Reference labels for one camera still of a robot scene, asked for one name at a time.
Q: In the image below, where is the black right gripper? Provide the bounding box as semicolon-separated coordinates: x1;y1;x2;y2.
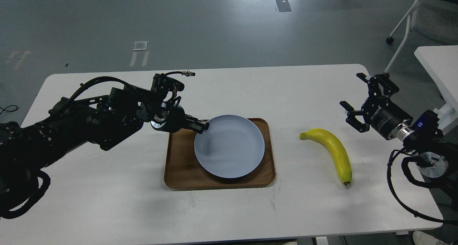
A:
339;73;413;140

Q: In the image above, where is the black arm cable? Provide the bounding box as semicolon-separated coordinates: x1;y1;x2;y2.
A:
386;148;458;227
0;170;51;219

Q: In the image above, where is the white shoe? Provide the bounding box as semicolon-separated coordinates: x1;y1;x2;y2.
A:
412;231;448;245

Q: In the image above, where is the light blue plate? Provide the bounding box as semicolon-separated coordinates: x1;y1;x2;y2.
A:
194;114;265;178

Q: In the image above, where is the brown wooden tray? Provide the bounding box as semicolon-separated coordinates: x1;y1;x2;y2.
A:
164;118;276;191

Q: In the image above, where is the yellow banana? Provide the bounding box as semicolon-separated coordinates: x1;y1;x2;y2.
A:
299;128;353;187

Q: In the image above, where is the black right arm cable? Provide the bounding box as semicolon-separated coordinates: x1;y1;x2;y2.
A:
386;148;458;227

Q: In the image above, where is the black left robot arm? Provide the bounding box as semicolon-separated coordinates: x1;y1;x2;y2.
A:
0;72;209;219

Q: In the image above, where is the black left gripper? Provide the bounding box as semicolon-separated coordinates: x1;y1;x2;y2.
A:
151;106;209;134

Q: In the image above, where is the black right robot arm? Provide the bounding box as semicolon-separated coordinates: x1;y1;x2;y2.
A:
340;73;457;210

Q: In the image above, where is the white office chair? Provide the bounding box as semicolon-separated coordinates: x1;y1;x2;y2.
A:
383;0;458;74

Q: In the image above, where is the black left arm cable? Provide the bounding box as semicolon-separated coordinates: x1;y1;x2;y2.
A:
0;170;51;219

